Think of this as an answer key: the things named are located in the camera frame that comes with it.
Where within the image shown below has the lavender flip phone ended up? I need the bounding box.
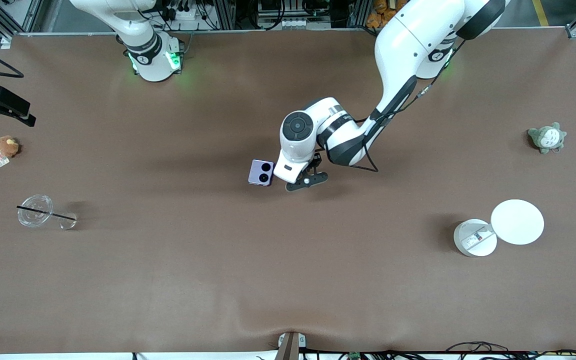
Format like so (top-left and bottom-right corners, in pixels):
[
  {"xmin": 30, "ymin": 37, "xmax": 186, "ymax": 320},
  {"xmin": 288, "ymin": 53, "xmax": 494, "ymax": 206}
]
[{"xmin": 247, "ymin": 159, "xmax": 275, "ymax": 187}]

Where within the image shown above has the brown plush toy with tag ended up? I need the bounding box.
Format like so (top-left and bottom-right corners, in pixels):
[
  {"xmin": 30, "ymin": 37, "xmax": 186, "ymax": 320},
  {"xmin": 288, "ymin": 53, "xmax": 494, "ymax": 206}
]
[{"xmin": 0, "ymin": 136, "xmax": 20, "ymax": 168}]

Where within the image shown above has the clear plastic cup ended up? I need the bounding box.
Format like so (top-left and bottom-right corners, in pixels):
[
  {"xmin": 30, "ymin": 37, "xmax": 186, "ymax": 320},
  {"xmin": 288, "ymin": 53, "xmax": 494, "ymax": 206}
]
[{"xmin": 17, "ymin": 194, "xmax": 78, "ymax": 231}]

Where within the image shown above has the black drinking straw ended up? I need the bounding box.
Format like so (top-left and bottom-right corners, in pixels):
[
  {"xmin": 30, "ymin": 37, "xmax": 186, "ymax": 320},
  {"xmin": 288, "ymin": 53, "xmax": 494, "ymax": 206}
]
[{"xmin": 16, "ymin": 205, "xmax": 77, "ymax": 221}]

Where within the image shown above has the brown table mat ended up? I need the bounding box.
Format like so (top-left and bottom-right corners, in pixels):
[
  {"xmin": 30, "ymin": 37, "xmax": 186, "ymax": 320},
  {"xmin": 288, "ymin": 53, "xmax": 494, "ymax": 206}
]
[{"xmin": 0, "ymin": 27, "xmax": 576, "ymax": 354}]

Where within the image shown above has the white terminal block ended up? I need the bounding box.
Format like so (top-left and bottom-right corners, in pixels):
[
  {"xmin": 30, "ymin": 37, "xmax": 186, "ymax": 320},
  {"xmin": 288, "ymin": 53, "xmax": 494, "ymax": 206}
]
[{"xmin": 280, "ymin": 18, "xmax": 332, "ymax": 30}]

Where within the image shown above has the white cylinder container with label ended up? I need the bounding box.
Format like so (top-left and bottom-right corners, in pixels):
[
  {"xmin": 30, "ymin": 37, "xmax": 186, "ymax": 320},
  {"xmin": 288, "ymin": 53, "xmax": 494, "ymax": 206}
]
[{"xmin": 453, "ymin": 218, "xmax": 498, "ymax": 258}]

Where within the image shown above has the white power strip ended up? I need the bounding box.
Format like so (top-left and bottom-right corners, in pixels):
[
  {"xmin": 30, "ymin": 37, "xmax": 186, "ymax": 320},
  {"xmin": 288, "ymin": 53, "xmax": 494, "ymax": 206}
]
[{"xmin": 165, "ymin": 4, "xmax": 199, "ymax": 21}]

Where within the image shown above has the white round flat lid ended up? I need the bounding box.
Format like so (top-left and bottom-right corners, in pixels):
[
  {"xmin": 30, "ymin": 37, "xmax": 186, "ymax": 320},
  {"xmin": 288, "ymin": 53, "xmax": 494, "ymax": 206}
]
[{"xmin": 490, "ymin": 199, "xmax": 545, "ymax": 246}]

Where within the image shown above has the grey totoro plush toy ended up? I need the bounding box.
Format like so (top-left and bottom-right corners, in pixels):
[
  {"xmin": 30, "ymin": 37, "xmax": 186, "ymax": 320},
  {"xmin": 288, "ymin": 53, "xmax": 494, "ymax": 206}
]
[{"xmin": 527, "ymin": 122, "xmax": 568, "ymax": 155}]

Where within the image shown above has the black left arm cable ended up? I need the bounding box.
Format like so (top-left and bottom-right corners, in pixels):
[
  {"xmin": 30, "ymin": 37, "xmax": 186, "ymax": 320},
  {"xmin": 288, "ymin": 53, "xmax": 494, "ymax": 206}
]
[{"xmin": 318, "ymin": 40, "xmax": 465, "ymax": 174}]

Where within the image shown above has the grey camera stand bracket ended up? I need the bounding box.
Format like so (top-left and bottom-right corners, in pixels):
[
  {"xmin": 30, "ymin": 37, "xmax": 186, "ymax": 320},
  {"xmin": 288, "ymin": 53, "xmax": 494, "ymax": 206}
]
[{"xmin": 275, "ymin": 331, "xmax": 307, "ymax": 360}]

